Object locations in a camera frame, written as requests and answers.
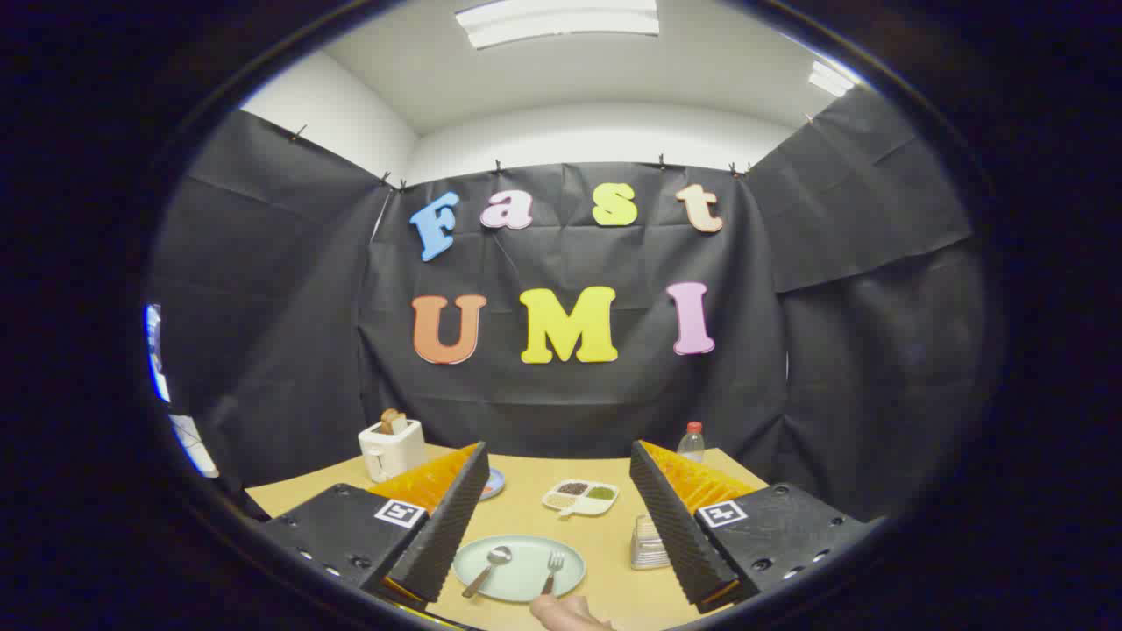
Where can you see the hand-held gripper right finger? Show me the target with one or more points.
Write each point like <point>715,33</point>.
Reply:
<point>675,535</point>

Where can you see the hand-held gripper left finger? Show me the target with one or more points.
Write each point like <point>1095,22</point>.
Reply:
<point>447,535</point>

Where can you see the blue plate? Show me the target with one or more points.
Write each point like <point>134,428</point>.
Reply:
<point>494,484</point>

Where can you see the pale green plate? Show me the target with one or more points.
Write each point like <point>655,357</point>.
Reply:
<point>521,571</point>

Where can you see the heap of green beans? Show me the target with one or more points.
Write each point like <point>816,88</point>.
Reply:
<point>601,493</point>

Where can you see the clear plastic water bottle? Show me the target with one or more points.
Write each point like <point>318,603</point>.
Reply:
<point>692,443</point>

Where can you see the white divided tray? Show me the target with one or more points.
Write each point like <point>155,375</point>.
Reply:
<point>585,507</point>

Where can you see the white toaster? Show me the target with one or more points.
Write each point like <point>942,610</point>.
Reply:
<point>394,449</point>

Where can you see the heap of dark beans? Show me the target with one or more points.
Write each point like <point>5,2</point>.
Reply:
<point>572,488</point>

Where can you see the heap of white beans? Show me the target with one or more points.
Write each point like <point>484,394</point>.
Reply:
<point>560,500</point>

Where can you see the toasted bread slice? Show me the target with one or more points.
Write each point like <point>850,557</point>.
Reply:
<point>393,421</point>

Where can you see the black backdrop cloth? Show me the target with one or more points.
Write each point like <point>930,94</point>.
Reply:
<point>570,394</point>

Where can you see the white sheet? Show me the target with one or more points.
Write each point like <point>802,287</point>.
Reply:
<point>195,447</point>

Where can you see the small ceiling light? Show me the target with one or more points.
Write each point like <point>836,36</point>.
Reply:
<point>830,81</point>

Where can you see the long ceiling light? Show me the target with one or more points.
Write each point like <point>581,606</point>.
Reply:
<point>561,22</point>

